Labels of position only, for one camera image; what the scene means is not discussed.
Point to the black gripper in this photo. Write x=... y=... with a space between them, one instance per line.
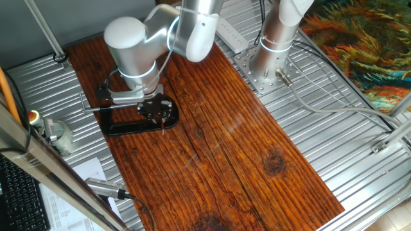
x=155 y=105

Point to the red pencil with pink eraser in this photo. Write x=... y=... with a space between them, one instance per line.
x=163 y=126

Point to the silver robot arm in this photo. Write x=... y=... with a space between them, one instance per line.
x=138 y=48

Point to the black metal C-clamp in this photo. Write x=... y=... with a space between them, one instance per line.
x=128 y=127

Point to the brown wooden board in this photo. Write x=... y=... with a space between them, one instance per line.
x=208 y=144

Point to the white power strip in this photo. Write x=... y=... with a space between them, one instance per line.
x=232 y=37

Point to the red emergency stop button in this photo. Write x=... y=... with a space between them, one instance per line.
x=33 y=116

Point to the white printed paper sheets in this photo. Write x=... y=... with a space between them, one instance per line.
x=64 y=215

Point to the orange tube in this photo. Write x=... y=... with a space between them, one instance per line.
x=8 y=96

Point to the black keyboard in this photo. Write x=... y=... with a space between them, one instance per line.
x=22 y=202

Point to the colourful painted cloth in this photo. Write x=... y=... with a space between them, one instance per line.
x=363 y=45

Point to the aluminium profile bar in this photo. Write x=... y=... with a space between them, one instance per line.
x=399 y=106
x=393 y=138

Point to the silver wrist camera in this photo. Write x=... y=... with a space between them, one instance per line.
x=126 y=97

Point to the silver ribbed camera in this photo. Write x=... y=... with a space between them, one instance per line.
x=104 y=188

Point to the small silver metal bracket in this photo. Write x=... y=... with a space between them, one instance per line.
x=49 y=128

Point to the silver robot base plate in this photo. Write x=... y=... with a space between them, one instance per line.
x=266 y=84

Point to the shiny metal frame bar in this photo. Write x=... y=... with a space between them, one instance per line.
x=48 y=170

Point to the thin aluminium frame post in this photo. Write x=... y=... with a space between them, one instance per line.
x=45 y=30

